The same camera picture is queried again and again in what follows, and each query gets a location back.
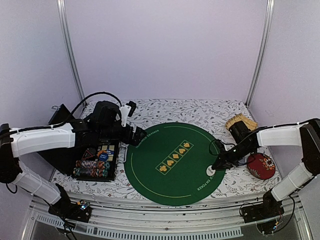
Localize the front aluminium rail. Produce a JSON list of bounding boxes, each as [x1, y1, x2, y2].
[[21, 193, 314, 240]]

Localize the black poker chip case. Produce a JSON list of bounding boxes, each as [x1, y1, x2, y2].
[[38, 117, 120, 182]]

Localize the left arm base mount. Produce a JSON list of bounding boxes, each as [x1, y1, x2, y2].
[[48, 183, 92, 223]]

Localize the right aluminium frame post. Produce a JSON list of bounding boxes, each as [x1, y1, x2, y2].
[[245, 0, 275, 108]]

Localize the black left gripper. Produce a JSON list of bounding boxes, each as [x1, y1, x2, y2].
[[98, 123, 147, 146]]

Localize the upper near chip row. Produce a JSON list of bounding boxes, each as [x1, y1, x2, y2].
[[75, 160, 106, 169]]

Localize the chip row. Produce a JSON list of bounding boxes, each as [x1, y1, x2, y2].
[[73, 167, 108, 178], [75, 160, 106, 169]]

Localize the round green poker mat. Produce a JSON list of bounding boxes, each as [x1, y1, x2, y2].
[[124, 122, 226, 206]]

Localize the lower near chip row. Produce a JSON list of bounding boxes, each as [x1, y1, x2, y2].
[[73, 167, 108, 178]]

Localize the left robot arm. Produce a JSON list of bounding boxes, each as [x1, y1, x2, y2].
[[0, 101, 147, 217]]

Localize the left aluminium frame post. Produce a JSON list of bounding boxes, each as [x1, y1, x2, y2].
[[56, 0, 85, 100]]

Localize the white dealer button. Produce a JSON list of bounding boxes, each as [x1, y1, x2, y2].
[[206, 165, 216, 177]]

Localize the chrome case handle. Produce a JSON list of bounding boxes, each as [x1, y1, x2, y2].
[[118, 145, 128, 164]]

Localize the aluminium frame post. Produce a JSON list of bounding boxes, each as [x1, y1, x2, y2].
[[56, 0, 85, 100], [245, 0, 275, 108]]

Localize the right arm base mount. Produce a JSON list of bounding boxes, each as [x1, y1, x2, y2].
[[239, 190, 285, 235]]

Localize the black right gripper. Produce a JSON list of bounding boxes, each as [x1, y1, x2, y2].
[[212, 142, 255, 171]]

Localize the boxed texas holdem cards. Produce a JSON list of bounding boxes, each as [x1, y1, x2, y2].
[[97, 144, 116, 162]]

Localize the red floral round pouch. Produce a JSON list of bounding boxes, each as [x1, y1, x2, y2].
[[246, 152, 276, 180]]

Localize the blue small blind button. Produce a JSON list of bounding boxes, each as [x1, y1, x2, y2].
[[98, 152, 109, 162]]

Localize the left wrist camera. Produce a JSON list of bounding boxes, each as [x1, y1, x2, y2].
[[119, 101, 137, 127]]

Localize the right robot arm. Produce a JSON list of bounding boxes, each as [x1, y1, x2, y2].
[[211, 114, 320, 218]]

